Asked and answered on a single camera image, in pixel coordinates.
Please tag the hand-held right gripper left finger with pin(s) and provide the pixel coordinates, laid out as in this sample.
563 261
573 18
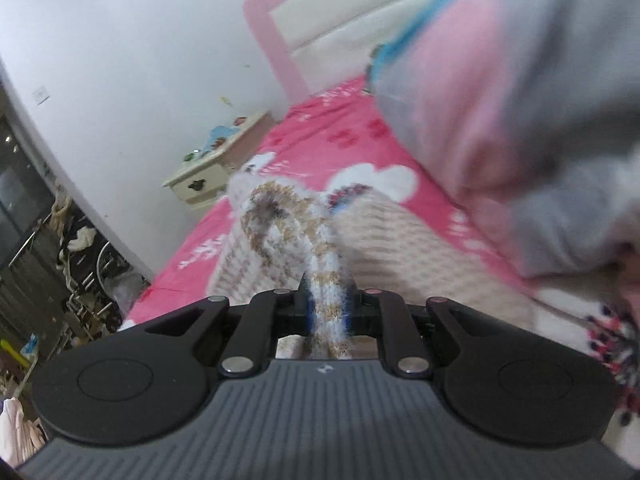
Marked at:
295 315

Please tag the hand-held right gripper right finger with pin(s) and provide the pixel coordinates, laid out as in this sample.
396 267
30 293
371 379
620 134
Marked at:
367 315

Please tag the beige white houndstooth coat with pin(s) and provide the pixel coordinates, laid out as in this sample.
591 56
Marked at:
295 220

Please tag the cream nightstand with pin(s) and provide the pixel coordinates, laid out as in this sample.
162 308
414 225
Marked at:
200 185

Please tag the blue paper sheet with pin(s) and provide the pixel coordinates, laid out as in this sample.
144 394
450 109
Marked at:
220 135

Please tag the bicycle wheel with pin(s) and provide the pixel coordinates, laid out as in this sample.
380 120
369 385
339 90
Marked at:
102 260

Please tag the white hanging cloth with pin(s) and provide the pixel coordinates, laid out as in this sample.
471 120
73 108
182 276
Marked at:
82 240

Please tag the blue patterned blanket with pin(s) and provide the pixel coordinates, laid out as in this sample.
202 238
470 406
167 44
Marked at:
400 55

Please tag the pink grey floral quilt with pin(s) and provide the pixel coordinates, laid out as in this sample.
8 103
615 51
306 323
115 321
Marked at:
500 85

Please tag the yellow green plastic toy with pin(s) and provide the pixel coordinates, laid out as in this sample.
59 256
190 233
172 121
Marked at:
15 350

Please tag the white padded headboard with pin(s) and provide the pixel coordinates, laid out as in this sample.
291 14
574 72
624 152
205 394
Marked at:
350 20

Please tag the pale pink cloth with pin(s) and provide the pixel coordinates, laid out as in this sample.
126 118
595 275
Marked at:
20 430

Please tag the dark glass cabinet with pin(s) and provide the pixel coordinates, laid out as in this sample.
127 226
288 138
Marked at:
20 200

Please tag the pink bed frame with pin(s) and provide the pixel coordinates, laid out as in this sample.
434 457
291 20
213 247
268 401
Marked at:
280 60

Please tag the white wall socket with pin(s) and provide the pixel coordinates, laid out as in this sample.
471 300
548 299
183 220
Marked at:
41 96

